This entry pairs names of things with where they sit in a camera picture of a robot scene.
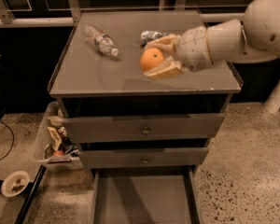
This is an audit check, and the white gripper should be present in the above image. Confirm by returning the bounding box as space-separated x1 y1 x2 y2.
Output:
144 26 212 80

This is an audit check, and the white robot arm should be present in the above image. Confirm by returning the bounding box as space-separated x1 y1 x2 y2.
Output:
140 0 280 79

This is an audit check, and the grey top drawer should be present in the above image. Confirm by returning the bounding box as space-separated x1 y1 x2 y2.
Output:
63 113 224 143

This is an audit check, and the black floor cable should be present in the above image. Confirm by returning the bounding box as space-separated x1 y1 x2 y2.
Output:
0 116 16 166

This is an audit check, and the white pipe post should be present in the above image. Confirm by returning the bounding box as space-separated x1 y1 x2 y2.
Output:
263 80 280 114

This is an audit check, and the grey drawer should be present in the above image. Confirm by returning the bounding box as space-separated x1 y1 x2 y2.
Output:
63 113 224 143
91 167 203 224
79 147 208 168

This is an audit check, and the grey middle drawer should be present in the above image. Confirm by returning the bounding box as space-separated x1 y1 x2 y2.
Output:
79 147 208 168

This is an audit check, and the orange fruit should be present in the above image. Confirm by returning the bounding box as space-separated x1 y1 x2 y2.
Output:
140 48 165 72

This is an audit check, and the grey bottom drawer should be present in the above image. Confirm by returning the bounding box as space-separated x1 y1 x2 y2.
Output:
91 167 203 224

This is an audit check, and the clear plastic storage bin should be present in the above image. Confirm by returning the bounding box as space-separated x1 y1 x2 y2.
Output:
33 102 82 172

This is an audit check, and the yellow snack packet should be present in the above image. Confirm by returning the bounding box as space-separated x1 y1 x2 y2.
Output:
48 127 63 150

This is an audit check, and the metal railing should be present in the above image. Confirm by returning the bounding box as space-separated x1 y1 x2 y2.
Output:
0 0 253 28

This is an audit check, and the small red fruit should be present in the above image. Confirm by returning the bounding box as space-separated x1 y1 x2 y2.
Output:
52 150 64 157

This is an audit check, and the clear plastic water bottle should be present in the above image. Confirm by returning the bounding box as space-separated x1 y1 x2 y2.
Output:
83 25 119 57

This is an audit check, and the white plate with leftovers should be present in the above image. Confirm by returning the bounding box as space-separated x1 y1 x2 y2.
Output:
1 171 30 198

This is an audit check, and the grey drawer cabinet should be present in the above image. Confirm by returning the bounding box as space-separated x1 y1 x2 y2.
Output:
47 9 244 173

